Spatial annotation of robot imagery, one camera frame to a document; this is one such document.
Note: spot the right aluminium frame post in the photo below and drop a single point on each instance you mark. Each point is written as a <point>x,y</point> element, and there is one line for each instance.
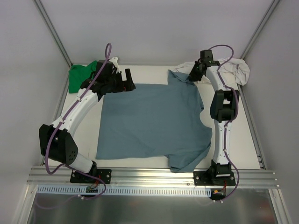
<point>263,22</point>

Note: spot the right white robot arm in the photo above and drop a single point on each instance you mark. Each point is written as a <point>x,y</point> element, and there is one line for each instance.
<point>223,110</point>

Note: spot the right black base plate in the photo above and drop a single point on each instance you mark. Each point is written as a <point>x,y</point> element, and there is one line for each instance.
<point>203,178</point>

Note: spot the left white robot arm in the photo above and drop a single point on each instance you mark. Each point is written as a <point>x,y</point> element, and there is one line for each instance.
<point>56,140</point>

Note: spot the blue t shirt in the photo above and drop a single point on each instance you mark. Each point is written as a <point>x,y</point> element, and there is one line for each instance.
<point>156,120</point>

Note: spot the left aluminium frame post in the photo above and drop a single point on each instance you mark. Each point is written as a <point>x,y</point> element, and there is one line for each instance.
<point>47,20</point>

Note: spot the green t shirt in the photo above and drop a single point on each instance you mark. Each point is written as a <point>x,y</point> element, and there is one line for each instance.
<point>78,74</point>

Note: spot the aluminium frame post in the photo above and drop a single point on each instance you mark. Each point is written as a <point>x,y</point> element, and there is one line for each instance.
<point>263,22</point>
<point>47,20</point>

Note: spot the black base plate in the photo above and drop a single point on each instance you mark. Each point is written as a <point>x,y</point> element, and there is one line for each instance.
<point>103,174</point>
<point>203,178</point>

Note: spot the aluminium mounting rail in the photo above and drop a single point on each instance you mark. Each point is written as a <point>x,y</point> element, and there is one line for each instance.
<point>158,177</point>

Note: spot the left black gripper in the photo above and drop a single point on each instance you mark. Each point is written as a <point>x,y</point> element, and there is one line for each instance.
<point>121,81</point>

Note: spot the white t shirt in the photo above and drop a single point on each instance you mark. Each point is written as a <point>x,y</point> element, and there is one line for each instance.
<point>235,71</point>

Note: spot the slotted white cable duct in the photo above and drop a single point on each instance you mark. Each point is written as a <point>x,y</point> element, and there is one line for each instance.
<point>124,191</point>

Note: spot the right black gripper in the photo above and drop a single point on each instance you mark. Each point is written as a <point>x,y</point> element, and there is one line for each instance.
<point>195,73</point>

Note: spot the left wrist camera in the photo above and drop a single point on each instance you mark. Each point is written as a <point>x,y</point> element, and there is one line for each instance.
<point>114,60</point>

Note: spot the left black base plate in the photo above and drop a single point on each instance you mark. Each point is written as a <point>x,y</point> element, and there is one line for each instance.
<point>103,174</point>

